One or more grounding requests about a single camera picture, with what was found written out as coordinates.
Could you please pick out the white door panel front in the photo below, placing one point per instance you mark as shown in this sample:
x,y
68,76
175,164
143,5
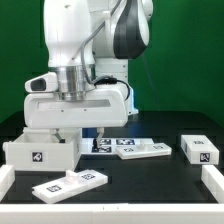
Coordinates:
x,y
70,185

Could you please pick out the white cabinet body box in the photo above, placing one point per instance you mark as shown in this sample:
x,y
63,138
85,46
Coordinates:
x,y
39,150

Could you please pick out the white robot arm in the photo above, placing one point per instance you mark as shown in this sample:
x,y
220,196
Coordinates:
x,y
89,43

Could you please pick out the white front fence rail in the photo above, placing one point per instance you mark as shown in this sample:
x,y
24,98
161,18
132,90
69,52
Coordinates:
x,y
112,214

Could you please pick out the white marker base sheet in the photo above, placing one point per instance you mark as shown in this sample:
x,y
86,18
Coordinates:
x,y
109,145

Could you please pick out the white left fence block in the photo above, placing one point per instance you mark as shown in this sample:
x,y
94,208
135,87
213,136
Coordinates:
x,y
7,178

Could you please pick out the white fence block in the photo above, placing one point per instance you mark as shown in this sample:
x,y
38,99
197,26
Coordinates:
x,y
7,178
214,181

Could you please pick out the white cabinet top block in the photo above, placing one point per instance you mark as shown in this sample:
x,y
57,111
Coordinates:
x,y
199,149

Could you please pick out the white right fence block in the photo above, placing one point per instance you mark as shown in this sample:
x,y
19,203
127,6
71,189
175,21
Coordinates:
x,y
214,181

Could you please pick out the white door panel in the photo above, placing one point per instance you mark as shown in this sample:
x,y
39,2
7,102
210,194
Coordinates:
x,y
70,185
143,150

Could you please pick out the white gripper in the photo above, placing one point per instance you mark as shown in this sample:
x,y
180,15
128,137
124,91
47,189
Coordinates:
x,y
101,108

